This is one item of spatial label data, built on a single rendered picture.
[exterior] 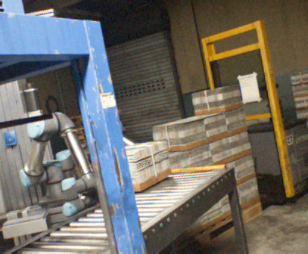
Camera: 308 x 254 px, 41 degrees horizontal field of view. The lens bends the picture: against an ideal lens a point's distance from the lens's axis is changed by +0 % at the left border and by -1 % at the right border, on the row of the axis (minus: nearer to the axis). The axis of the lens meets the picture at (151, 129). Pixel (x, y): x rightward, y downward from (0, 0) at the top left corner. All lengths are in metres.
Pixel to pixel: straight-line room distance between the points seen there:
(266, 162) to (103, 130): 3.48
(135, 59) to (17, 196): 8.62
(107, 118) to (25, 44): 0.33
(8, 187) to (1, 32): 2.02
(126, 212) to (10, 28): 0.59
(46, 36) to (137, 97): 10.21
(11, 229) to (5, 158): 0.51
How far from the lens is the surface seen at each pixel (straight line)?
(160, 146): 2.55
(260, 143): 4.52
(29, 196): 2.89
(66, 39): 1.12
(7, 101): 2.86
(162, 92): 10.84
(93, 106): 1.19
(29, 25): 1.04
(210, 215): 3.64
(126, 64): 11.37
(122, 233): 1.24
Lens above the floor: 1.29
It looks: 4 degrees down
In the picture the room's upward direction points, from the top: 11 degrees counter-clockwise
